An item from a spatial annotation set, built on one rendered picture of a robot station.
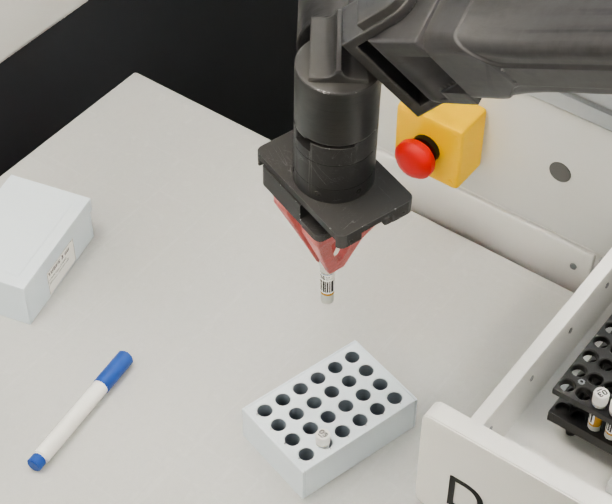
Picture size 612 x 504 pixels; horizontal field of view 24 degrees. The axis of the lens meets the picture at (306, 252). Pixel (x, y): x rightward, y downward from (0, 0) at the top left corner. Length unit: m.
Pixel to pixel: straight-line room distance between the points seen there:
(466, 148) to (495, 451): 0.37
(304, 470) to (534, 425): 0.19
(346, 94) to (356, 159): 0.06
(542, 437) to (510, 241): 0.30
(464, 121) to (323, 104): 0.41
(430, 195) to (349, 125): 0.52
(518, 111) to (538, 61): 0.50
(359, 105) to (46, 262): 0.50
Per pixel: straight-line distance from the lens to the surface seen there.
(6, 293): 1.35
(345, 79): 0.93
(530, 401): 1.20
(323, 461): 1.21
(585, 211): 1.35
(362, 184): 0.99
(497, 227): 1.43
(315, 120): 0.94
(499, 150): 1.36
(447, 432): 1.07
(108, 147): 1.53
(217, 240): 1.42
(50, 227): 1.38
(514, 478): 1.06
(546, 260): 1.42
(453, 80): 0.92
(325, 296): 1.11
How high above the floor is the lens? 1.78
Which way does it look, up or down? 46 degrees down
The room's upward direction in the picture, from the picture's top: straight up
